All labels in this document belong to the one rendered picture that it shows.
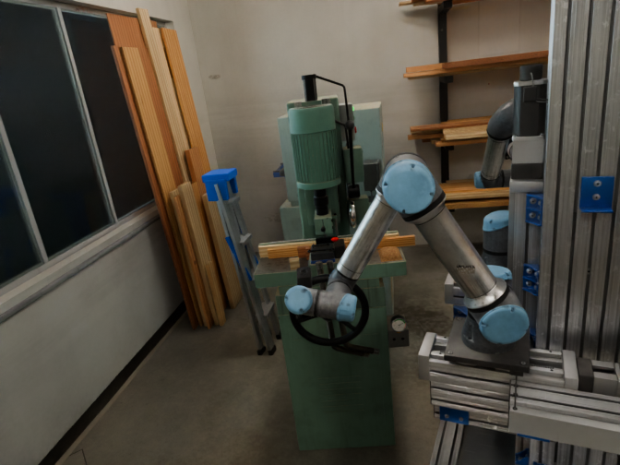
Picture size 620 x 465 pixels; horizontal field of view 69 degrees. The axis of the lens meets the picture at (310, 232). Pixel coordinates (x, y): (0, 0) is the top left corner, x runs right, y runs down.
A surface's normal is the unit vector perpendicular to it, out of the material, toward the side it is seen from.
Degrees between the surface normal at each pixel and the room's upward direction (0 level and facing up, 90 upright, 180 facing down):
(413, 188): 83
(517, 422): 90
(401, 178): 84
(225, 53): 90
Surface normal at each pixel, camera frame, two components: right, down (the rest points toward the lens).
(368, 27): -0.17, 0.34
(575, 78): -0.41, 0.34
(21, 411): 0.98, -0.05
